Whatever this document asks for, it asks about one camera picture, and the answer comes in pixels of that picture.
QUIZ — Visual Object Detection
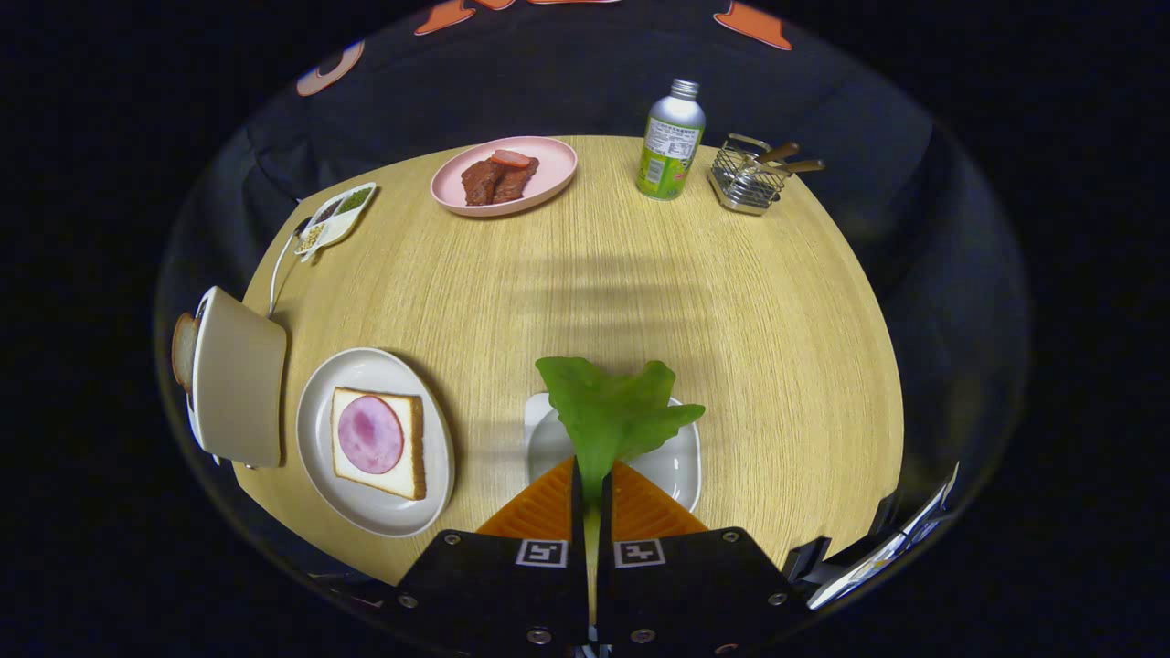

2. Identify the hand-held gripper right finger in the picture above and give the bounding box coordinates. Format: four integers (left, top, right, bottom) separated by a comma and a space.
594, 457, 810, 652

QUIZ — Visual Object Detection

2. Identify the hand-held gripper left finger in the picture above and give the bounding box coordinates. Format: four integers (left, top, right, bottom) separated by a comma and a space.
388, 455, 590, 652

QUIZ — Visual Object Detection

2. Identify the green lettuce leaf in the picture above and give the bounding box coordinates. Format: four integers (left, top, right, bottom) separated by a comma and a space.
535, 356, 707, 622

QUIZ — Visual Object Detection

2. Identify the toasted bread slice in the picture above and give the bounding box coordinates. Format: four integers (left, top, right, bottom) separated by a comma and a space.
171, 313, 200, 392

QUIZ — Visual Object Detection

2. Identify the white square plate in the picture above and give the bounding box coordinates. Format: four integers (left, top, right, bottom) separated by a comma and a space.
524, 393, 703, 513

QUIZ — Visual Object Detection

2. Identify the white round plate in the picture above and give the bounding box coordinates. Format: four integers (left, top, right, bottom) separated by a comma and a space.
295, 347, 456, 538

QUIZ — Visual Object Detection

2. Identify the white bread slice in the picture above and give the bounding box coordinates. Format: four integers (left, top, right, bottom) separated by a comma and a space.
330, 387, 428, 501

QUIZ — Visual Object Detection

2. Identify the pink ham slice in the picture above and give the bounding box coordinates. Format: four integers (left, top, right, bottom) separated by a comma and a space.
337, 395, 405, 475

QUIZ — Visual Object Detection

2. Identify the white toaster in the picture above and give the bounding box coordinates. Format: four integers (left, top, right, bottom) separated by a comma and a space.
187, 286, 289, 470

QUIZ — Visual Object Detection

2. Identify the white divided dish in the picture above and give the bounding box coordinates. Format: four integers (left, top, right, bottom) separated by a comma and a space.
294, 182, 378, 264

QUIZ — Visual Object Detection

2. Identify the brown meat slice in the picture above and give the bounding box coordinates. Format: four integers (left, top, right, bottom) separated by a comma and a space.
492, 157, 540, 204
461, 160, 505, 207

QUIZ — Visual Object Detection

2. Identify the pink plate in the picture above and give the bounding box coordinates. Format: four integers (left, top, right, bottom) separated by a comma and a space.
430, 136, 579, 218

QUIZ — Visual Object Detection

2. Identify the silver and green bottle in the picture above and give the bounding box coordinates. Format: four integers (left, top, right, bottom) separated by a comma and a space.
636, 79, 707, 201

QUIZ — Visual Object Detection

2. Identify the white toaster cable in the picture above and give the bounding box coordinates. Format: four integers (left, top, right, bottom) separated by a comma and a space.
268, 218, 312, 319

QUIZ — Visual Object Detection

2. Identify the metal wire cutlery holder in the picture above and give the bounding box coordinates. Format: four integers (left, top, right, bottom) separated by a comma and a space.
707, 133, 789, 217

